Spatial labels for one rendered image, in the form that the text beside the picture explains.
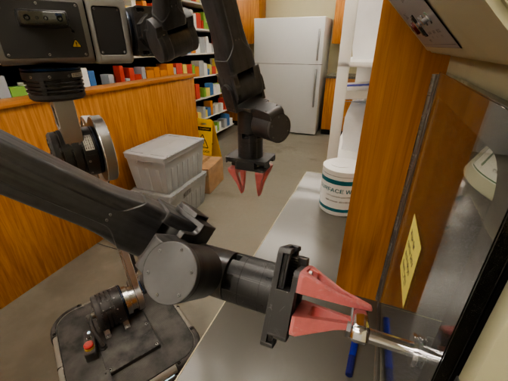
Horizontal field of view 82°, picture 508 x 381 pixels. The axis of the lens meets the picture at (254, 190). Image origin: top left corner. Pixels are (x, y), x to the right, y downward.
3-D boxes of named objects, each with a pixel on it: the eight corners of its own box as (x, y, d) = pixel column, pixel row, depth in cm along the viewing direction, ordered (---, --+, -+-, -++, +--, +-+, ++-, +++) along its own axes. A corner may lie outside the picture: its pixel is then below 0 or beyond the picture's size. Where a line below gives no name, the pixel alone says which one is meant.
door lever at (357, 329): (398, 332, 31) (403, 308, 31) (416, 375, 22) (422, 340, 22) (346, 316, 33) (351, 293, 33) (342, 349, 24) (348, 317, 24)
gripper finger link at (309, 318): (380, 284, 27) (281, 258, 30) (366, 363, 26) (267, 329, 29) (375, 274, 33) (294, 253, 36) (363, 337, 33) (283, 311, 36)
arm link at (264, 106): (251, 69, 62) (218, 85, 59) (289, 72, 54) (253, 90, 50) (264, 121, 69) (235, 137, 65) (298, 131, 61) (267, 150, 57)
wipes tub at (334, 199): (360, 201, 100) (368, 159, 93) (357, 220, 89) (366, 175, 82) (322, 194, 104) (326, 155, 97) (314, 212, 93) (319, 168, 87)
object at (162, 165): (208, 171, 282) (205, 137, 268) (170, 197, 232) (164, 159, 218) (172, 165, 296) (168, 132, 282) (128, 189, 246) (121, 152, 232)
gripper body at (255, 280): (295, 251, 30) (230, 234, 32) (276, 352, 29) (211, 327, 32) (305, 246, 36) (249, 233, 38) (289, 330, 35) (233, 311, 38)
